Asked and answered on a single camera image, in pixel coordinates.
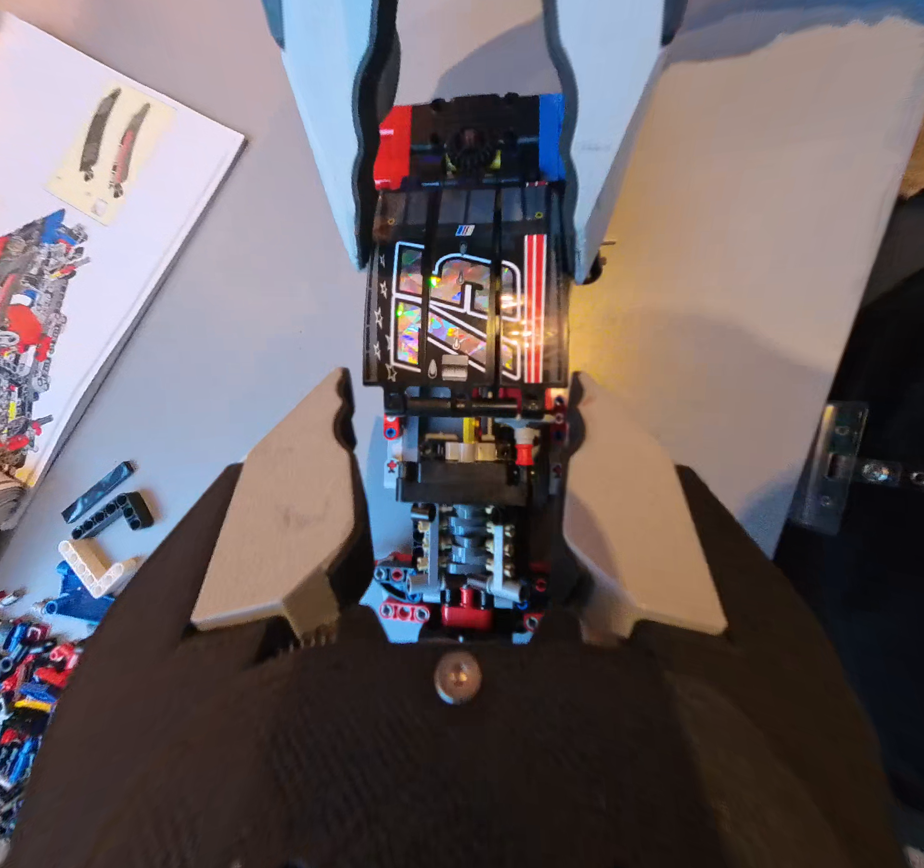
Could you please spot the grey desk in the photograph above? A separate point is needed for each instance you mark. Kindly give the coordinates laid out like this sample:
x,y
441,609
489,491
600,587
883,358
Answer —
x,y
722,269

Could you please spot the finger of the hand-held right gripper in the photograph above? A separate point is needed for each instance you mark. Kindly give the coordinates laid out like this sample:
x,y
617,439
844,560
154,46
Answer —
x,y
332,52
613,52

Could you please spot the black slim flat piece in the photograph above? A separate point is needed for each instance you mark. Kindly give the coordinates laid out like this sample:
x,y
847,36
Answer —
x,y
97,490

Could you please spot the red striped black curved panel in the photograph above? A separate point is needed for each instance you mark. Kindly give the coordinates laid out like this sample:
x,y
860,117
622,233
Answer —
x,y
538,305

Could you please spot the white angled beam piece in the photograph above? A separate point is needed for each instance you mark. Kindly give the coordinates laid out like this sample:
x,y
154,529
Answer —
x,y
94,568

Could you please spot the black angled beam piece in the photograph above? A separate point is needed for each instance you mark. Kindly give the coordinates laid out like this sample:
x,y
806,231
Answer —
x,y
119,514

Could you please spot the instruction booklet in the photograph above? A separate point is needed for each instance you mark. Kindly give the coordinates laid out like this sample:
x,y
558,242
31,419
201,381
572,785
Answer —
x,y
144,197

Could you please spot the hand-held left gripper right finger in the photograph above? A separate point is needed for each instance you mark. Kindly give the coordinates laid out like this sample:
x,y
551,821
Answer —
x,y
635,529

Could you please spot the pile of loose brick pieces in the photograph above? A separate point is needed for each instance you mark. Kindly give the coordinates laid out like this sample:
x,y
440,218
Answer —
x,y
29,702

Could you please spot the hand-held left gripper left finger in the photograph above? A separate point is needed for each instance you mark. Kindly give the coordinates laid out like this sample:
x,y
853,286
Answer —
x,y
281,521

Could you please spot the metal desk bracket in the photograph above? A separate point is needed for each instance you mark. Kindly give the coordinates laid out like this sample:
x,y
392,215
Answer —
x,y
830,464

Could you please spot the toy brick car model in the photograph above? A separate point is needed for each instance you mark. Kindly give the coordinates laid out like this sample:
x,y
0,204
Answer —
x,y
462,478

